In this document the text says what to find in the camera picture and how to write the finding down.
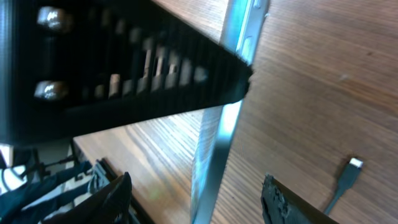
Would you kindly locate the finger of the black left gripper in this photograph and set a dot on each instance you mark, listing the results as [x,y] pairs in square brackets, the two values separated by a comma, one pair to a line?
[95,65]

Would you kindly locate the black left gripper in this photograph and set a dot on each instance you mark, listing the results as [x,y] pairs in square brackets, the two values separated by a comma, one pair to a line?
[18,71]

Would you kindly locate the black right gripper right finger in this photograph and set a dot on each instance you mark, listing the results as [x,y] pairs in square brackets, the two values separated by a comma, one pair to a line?
[280,205]

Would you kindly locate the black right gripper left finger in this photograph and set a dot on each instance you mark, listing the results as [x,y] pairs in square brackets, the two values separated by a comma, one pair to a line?
[108,205]

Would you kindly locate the light blue Galaxy smartphone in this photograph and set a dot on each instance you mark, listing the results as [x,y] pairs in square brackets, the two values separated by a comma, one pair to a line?
[241,32]

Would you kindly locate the person in patterned shirt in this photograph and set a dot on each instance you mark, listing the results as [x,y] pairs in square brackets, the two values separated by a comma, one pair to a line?
[15,205]

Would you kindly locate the black mounting rail base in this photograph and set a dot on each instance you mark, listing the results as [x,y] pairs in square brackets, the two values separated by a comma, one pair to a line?
[138,213]

